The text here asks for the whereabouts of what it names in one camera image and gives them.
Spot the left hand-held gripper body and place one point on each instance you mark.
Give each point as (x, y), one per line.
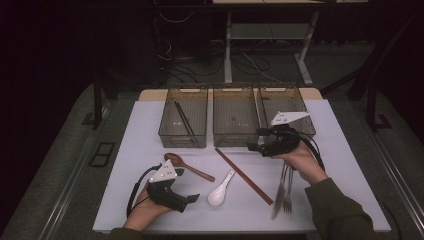
(165, 196)

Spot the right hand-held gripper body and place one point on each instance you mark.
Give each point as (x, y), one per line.
(281, 143)

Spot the brown wooden spoon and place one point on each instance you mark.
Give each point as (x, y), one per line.
(197, 173)

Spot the white ceramic spoon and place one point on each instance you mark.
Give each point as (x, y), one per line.
(216, 197)

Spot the smoky clear plastic bin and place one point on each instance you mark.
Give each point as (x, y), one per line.
(283, 103)
(236, 116)
(196, 113)

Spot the steel table knife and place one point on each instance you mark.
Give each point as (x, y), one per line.
(279, 196)

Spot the black chopstick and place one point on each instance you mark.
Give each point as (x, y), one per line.
(185, 117)
(182, 117)

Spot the steel fork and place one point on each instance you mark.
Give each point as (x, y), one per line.
(288, 203)

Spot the person's left hand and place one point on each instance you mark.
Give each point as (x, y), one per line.
(145, 215)

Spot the person's right hand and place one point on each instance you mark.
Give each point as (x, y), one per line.
(305, 163)

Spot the white table cover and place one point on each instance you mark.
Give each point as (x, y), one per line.
(233, 218)

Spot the white metal desk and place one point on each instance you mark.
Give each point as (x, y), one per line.
(227, 50)

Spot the black metal stand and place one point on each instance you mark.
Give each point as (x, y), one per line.
(97, 100)
(371, 106)

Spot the black rectangular floor frame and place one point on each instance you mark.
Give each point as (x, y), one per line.
(91, 161)

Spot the metal floor rail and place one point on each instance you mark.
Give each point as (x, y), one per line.
(396, 180)
(71, 185)

